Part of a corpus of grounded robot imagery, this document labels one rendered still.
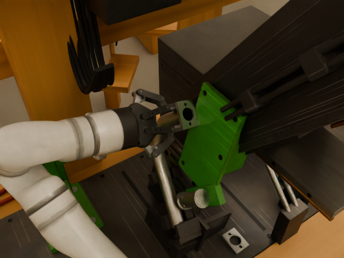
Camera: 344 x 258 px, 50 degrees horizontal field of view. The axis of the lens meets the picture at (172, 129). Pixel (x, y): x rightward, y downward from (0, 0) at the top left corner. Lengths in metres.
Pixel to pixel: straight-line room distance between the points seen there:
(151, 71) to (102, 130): 2.32
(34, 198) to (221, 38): 0.56
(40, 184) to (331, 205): 0.50
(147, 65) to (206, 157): 2.29
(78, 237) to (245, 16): 0.69
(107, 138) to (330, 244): 0.60
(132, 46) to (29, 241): 2.46
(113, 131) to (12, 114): 2.16
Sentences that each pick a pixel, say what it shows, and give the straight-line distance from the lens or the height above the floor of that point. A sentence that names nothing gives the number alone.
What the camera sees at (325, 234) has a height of 0.90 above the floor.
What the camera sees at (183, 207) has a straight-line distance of 0.79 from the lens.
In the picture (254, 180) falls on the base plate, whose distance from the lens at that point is 1.03.
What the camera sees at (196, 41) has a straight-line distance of 0.89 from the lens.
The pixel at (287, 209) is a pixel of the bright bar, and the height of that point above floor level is 1.01.
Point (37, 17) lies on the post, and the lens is 0.79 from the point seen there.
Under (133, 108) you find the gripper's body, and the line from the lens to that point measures 0.68.
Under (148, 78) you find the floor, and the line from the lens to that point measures 2.85.
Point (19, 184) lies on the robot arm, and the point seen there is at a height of 1.24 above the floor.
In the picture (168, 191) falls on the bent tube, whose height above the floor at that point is 1.03.
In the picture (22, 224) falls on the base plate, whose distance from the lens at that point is 1.00.
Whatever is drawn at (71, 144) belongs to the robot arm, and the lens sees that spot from 0.60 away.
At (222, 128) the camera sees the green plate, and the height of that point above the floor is 1.22.
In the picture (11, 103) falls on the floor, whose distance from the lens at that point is 2.85.
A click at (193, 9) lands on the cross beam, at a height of 1.21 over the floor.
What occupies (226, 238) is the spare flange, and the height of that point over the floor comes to 0.91.
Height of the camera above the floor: 1.70
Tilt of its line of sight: 44 degrees down
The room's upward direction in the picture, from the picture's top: straight up
